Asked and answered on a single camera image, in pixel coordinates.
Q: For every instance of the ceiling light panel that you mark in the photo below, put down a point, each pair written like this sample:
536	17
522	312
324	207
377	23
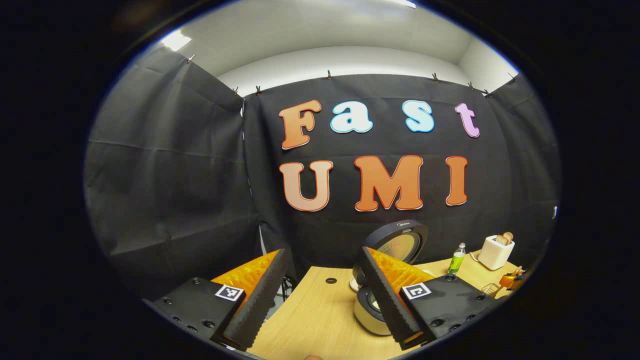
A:
176	40

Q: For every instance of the toast slice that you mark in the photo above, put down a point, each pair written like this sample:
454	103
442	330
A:
501	240
508	236

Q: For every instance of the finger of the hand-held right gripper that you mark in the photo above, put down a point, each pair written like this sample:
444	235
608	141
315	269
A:
507	281

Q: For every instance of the white toaster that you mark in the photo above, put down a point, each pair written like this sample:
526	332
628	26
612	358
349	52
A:
494	256

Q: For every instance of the small white bowl red grains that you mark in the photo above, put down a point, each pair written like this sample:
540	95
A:
353	286

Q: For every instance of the black and cream rice cooker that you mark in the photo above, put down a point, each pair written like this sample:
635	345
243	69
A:
400	242

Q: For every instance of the black backdrop cloth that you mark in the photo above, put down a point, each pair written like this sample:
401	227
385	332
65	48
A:
200	175

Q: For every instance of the white rectangular dish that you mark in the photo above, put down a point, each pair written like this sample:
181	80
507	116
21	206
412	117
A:
426	273

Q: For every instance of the green drink bottle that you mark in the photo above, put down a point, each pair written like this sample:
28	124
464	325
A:
456	261

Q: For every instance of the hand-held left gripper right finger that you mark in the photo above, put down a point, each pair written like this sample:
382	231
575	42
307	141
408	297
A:
385	300

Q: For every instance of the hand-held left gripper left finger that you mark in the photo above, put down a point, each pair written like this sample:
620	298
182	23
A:
257	300

